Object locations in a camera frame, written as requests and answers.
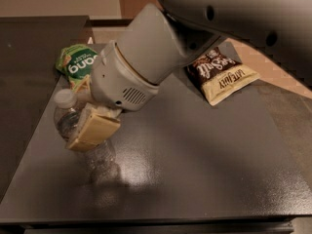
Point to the dark side table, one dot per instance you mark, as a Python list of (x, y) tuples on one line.
[(29, 48)]

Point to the brown and cream chip bag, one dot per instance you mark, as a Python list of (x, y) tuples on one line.
[(218, 76)]

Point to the green snack bag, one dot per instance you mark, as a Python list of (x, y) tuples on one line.
[(75, 62)]

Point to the clear plastic water bottle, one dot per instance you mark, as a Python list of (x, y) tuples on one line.
[(99, 162)]

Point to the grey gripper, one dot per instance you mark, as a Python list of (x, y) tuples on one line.
[(117, 82)]

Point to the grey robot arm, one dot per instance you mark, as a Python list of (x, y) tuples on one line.
[(171, 34)]

